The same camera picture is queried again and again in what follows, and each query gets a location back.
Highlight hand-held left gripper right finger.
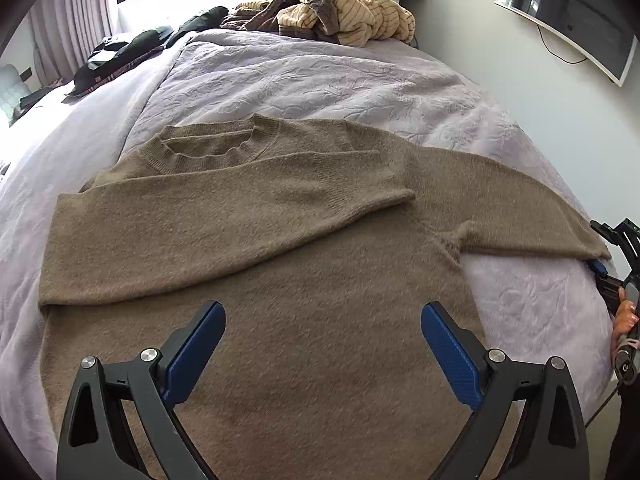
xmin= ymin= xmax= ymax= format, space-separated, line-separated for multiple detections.
xmin=421 ymin=302 xmax=592 ymax=480

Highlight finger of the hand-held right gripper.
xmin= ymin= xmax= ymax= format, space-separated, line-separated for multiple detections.
xmin=589 ymin=259 xmax=626 ymax=311
xmin=590 ymin=219 xmax=626 ymax=248

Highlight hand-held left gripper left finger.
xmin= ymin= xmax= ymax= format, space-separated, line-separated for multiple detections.
xmin=56 ymin=301 xmax=227 ymax=480

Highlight brown knit sweater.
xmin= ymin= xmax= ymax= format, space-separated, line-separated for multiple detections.
xmin=37 ymin=114 xmax=612 ymax=480

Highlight pile of beige brown clothes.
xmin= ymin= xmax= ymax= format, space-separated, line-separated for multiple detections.
xmin=276 ymin=0 xmax=416 ymax=47

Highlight person's right hand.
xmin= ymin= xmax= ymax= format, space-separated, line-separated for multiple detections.
xmin=611 ymin=286 xmax=639 ymax=356

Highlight person's dark clothing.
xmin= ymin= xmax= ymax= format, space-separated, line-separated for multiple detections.
xmin=604 ymin=385 xmax=640 ymax=480

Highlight lavender bed blanket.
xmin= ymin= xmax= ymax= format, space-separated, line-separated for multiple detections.
xmin=0 ymin=27 xmax=618 ymax=461

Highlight teal quilted chair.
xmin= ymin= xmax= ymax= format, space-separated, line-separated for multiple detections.
xmin=0 ymin=63 xmax=31 ymax=128

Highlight black garment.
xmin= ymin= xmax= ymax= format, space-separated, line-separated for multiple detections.
xmin=166 ymin=6 xmax=230 ymax=47

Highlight dark brown garment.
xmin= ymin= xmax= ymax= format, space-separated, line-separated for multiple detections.
xmin=220 ymin=0 xmax=341 ymax=43

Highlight purple curtain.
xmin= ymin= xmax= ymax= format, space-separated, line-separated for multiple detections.
xmin=27 ymin=0 xmax=118 ymax=91

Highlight black television cable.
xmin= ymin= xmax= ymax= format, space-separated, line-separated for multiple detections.
xmin=537 ymin=24 xmax=588 ymax=65

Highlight white-framed wall television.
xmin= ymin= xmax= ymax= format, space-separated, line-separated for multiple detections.
xmin=494 ymin=0 xmax=640 ymax=87

